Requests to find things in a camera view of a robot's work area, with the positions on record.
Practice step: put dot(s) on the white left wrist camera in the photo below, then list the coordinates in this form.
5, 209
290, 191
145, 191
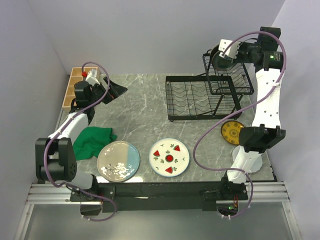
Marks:
92, 77

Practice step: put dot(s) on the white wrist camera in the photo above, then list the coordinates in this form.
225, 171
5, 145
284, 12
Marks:
92, 77
228, 49

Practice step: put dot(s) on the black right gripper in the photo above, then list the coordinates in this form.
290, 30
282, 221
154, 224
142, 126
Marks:
241, 45

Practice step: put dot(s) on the wooden compartment box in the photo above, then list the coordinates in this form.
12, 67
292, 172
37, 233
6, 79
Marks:
75, 77

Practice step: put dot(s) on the watermelon pattern white plate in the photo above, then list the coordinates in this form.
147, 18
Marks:
169, 157

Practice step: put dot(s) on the light blue patterned plate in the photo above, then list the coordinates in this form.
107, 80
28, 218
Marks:
221, 64

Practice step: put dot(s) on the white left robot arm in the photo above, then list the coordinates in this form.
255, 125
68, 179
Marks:
55, 159

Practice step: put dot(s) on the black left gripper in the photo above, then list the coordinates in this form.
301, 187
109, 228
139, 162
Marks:
115, 89

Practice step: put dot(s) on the black wire dish rack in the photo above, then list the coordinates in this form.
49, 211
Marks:
211, 95

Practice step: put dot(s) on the black ceramic plate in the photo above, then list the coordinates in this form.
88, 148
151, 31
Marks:
215, 51

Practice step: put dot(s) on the green cloth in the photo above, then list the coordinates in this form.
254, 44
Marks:
91, 141

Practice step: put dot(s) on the pale blue scalloped plate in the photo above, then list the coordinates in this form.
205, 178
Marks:
250, 162

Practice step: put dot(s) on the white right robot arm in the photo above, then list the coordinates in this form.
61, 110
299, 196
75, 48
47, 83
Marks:
268, 56

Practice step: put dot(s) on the yellow patterned glass plate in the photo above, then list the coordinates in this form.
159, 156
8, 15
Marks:
230, 131

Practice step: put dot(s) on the beige and blue plate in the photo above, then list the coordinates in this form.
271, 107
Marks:
118, 161

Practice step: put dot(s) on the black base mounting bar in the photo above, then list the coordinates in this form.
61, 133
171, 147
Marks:
152, 196

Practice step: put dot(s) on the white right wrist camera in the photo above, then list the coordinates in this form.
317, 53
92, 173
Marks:
228, 49

